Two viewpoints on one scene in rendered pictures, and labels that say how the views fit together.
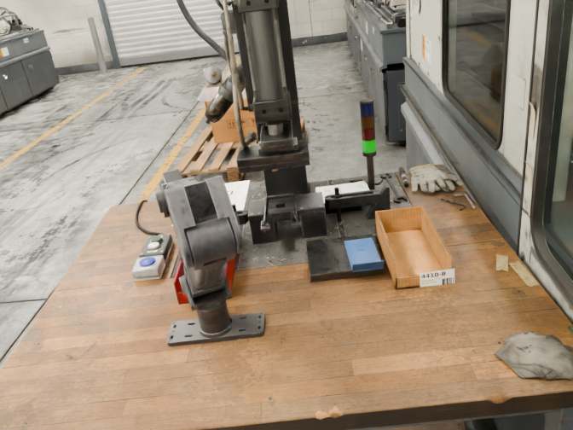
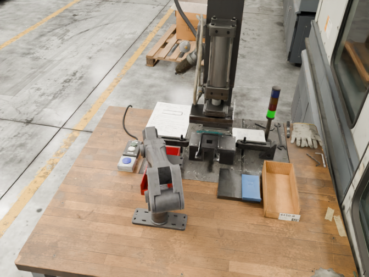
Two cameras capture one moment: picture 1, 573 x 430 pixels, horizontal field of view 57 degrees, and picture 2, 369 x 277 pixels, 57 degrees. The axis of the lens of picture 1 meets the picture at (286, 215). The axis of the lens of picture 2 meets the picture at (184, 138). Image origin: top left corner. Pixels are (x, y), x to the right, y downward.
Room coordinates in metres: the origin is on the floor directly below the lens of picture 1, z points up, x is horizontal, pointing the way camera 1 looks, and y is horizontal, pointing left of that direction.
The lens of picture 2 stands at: (0.09, 0.02, 1.91)
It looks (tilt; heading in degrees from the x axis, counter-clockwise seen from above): 38 degrees down; 5
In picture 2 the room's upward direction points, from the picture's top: 1 degrees clockwise
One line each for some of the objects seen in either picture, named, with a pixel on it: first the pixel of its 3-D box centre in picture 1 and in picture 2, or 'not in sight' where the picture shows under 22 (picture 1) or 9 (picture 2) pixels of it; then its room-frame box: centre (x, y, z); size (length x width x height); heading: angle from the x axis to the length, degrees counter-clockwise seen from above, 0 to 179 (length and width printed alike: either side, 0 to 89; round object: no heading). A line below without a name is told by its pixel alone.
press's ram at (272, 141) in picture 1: (268, 109); (214, 85); (1.35, 0.01, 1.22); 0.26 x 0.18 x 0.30; 177
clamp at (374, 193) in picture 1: (352, 202); (252, 147); (1.30, -0.18, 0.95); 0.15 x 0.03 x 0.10; 87
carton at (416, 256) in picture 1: (411, 246); (280, 189); (1.06, -0.28, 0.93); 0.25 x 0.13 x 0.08; 177
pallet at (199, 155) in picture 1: (245, 149); (195, 46); (4.51, 0.28, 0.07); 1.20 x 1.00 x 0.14; 171
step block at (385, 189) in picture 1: (377, 201); (267, 149); (1.30, -0.25, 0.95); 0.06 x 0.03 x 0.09; 87
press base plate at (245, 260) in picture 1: (298, 222); (217, 147); (1.36, -0.03, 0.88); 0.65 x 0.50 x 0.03; 87
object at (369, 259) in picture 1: (362, 250); (251, 186); (1.06, -0.17, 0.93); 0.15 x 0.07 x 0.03; 179
